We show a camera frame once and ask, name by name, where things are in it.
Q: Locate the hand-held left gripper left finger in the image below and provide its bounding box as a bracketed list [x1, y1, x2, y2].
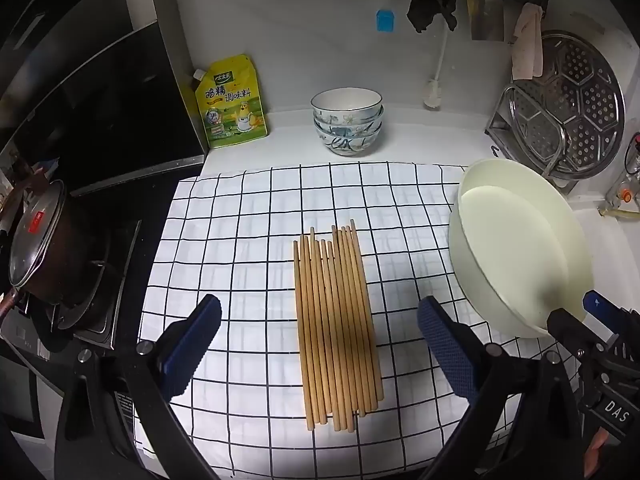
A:
[52, 294, 223, 480]

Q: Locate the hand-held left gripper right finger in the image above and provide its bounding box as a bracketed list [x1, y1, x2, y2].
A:
[416, 295, 598, 480]

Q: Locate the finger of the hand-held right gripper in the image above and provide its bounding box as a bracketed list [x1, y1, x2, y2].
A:
[546, 306, 609, 362]
[582, 289, 640, 347]

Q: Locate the white round basin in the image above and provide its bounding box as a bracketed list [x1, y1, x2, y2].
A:
[447, 158, 596, 338]

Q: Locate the pile of wooden chopsticks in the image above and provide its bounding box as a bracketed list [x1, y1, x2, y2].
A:
[292, 219, 385, 432]

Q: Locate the person's right hand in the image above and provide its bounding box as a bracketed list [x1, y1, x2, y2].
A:
[586, 431, 609, 467]

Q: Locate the white black grid cloth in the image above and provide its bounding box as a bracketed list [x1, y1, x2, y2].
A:
[132, 161, 551, 480]

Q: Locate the black gas stove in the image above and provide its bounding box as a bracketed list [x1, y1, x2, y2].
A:
[0, 220, 146, 351]

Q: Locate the clear bottle with orange cap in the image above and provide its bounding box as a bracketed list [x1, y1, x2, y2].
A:
[605, 132, 640, 211]

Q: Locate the dark cooking pot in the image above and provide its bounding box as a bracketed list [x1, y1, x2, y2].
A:
[20, 195, 103, 306]

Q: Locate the glass pot lid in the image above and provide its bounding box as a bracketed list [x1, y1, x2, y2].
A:
[9, 180, 68, 288]

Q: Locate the small perforated steel steamer plate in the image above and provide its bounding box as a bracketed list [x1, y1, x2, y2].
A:
[509, 85, 568, 173]

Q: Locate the large perforated steel steamer plate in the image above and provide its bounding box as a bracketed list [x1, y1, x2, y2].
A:
[537, 30, 627, 181]

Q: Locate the yellow green seasoning pouch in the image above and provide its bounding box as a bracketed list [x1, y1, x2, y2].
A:
[191, 54, 269, 150]

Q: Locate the black range hood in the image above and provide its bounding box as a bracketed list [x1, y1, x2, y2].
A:
[0, 0, 207, 197]

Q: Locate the pale pink rag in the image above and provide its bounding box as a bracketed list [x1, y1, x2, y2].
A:
[511, 2, 544, 81]

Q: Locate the steel cleaver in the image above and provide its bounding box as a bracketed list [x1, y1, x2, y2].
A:
[465, 0, 506, 42]

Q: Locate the blue silicone brush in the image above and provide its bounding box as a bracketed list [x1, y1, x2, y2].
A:
[375, 0, 396, 33]

